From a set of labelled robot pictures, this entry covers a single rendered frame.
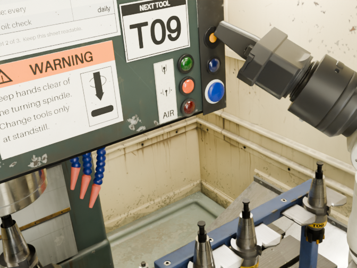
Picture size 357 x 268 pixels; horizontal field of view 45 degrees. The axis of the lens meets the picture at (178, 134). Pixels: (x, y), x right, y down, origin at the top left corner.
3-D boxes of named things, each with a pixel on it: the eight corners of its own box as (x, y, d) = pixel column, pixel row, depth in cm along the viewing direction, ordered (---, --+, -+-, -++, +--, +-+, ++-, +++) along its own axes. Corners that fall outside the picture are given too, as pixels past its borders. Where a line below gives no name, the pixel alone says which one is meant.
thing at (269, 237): (286, 240, 91) (286, 237, 91) (268, 251, 89) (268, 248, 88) (262, 224, 97) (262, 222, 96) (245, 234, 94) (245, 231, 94)
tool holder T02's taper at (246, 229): (244, 232, 92) (243, 206, 89) (261, 241, 89) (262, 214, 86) (230, 243, 89) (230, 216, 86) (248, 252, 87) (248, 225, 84)
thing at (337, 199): (351, 201, 102) (351, 198, 102) (337, 209, 100) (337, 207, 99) (326, 189, 108) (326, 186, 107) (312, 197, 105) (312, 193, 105)
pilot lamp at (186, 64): (194, 70, 60) (193, 54, 59) (181, 74, 59) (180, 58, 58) (192, 69, 61) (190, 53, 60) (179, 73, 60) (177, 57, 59)
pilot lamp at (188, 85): (195, 92, 62) (194, 77, 61) (183, 95, 61) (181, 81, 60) (193, 91, 62) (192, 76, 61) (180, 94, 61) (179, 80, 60)
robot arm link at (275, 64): (284, 12, 61) (358, 57, 60) (251, 67, 67) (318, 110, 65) (260, 32, 51) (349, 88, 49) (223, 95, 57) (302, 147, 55)
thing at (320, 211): (317, 200, 105) (317, 191, 104) (336, 212, 100) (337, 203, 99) (296, 208, 103) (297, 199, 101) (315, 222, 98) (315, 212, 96)
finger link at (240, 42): (223, 17, 59) (262, 41, 58) (212, 37, 61) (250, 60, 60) (219, 19, 57) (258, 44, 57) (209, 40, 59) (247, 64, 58)
